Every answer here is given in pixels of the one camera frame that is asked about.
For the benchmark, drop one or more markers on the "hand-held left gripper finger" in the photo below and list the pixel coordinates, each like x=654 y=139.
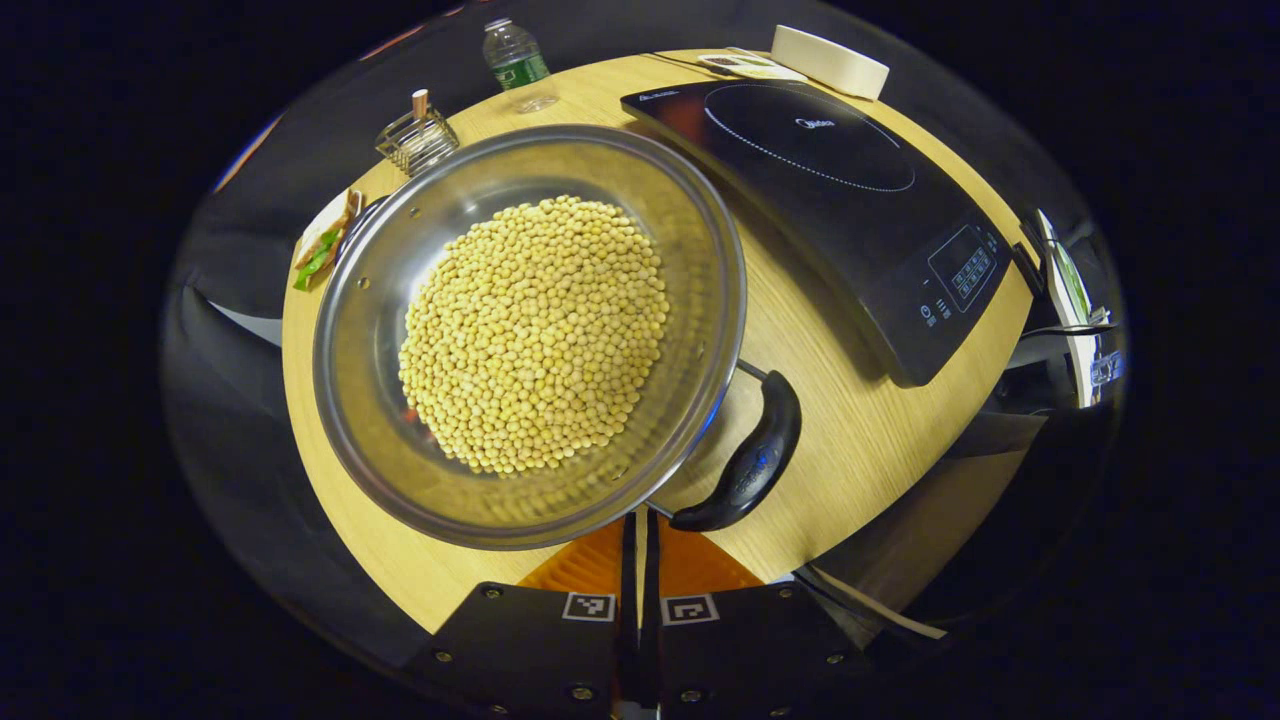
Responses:
x=629 y=600
x=652 y=620

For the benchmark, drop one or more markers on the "black induction cooktop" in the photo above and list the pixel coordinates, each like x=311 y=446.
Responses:
x=850 y=220

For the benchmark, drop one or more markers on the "pile of soybeans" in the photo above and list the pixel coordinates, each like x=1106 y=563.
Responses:
x=530 y=330

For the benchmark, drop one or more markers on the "sandwich with lettuce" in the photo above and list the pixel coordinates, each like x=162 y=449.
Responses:
x=322 y=245

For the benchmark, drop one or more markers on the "pink checked stick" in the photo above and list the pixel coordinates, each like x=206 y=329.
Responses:
x=420 y=103

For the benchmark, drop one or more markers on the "white divided plate with beans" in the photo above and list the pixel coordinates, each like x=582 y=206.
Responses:
x=750 y=68

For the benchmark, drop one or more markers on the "clear water bottle green label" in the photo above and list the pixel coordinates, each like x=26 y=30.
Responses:
x=515 y=60

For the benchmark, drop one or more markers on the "white toaster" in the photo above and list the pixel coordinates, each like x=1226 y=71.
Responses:
x=830 y=60

